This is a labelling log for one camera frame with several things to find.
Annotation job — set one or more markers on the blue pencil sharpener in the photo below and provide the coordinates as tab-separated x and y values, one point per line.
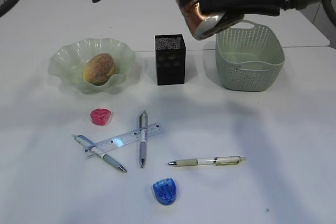
165	191

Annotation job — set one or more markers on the clear plastic ruler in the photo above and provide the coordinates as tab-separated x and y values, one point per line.
122	140

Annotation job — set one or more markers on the grey grip pen left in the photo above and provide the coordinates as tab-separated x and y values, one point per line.
91	149

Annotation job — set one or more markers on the grey grip pen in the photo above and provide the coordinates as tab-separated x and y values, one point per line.
91	149
143	127

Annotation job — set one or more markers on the green wavy glass plate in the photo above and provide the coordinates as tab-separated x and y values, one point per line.
69	62

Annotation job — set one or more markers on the brown coffee drink bottle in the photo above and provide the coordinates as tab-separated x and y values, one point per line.
202	25

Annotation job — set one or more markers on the pink pencil sharpener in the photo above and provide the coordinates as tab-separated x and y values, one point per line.
100	116

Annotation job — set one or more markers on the black mesh pen holder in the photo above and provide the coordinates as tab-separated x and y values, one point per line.
170	55

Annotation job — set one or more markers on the grey grip pen middle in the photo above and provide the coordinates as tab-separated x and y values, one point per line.
143	127

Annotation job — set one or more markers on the sugared bread loaf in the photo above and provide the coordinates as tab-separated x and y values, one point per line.
99	69

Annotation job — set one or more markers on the beige grip white pen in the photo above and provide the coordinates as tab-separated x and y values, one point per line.
217	161

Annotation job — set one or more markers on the green plastic woven basket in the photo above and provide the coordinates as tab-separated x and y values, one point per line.
248	59

